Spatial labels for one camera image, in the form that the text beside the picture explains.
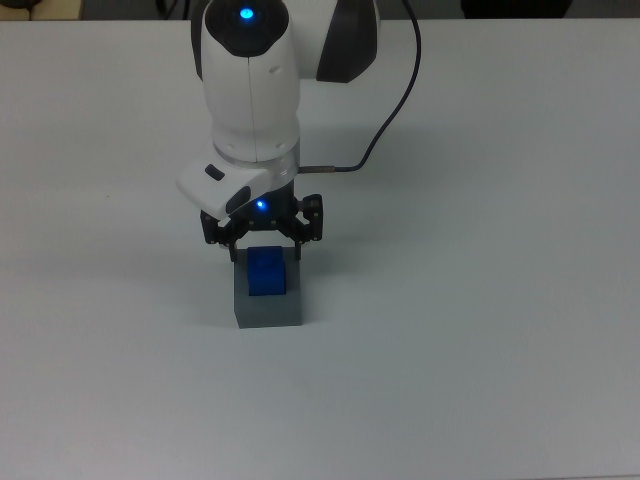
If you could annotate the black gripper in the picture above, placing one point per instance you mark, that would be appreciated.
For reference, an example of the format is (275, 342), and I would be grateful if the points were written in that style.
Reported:
(267, 217)

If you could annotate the blue block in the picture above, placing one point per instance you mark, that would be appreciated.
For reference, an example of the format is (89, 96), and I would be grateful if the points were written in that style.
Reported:
(266, 272)

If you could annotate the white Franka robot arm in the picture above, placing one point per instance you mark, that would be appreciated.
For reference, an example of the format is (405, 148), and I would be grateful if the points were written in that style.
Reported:
(250, 90)

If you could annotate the grey hollow cuboid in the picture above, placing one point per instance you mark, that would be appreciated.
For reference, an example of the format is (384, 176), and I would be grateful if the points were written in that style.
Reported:
(270, 310)

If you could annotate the dark round object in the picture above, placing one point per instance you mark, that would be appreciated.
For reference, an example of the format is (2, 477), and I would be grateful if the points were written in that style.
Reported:
(17, 4)

